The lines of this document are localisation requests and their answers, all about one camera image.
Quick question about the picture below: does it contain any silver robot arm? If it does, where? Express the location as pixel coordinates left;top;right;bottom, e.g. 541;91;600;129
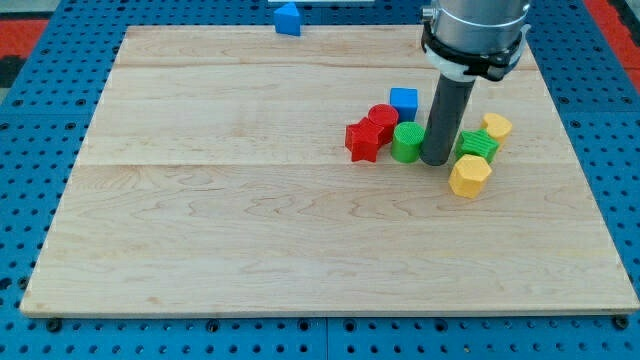
422;0;530;54

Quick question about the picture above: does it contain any yellow heart block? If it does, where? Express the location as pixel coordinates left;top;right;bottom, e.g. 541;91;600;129
481;113;513;147

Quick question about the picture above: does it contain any red star block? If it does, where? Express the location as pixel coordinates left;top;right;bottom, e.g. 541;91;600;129
344;117;384;163

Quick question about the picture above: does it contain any red cylinder block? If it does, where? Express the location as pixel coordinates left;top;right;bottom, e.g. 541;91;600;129
368;104;399;146

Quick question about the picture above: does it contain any green cylinder block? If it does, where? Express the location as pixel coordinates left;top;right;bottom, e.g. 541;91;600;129
391;122;424;163

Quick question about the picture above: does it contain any wooden board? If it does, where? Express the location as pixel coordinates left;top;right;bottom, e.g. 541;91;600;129
20;26;639;318

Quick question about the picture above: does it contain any blue cube block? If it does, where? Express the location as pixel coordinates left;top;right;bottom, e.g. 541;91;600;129
389;87;419;122

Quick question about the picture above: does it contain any yellow hexagon block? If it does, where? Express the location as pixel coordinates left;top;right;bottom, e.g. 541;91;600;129
448;154;493;199

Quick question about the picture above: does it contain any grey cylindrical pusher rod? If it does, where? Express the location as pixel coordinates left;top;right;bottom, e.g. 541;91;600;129
419;75;475;166

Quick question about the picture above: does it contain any green star block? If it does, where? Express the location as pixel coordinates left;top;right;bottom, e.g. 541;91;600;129
454;129;500;164

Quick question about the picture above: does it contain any blue triangle block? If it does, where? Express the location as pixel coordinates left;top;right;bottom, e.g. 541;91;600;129
273;2;301;36

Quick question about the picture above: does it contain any black clamp ring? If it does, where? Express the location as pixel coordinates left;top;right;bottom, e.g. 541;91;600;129
420;22;531;83

